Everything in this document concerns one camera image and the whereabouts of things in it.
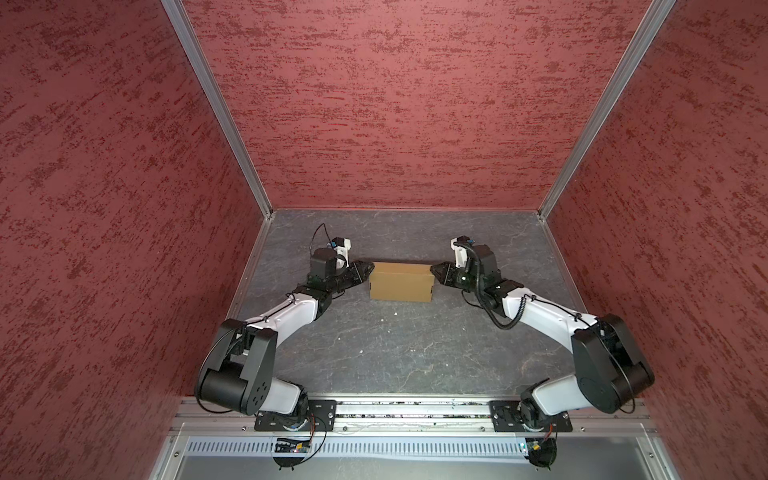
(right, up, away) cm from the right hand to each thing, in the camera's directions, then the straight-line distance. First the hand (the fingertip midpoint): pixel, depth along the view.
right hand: (429, 275), depth 87 cm
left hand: (-17, +1, +1) cm, 17 cm away
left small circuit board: (-37, -41, -14) cm, 57 cm away
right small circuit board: (+25, -40, -16) cm, 50 cm away
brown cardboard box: (-7, -2, +2) cm, 7 cm away
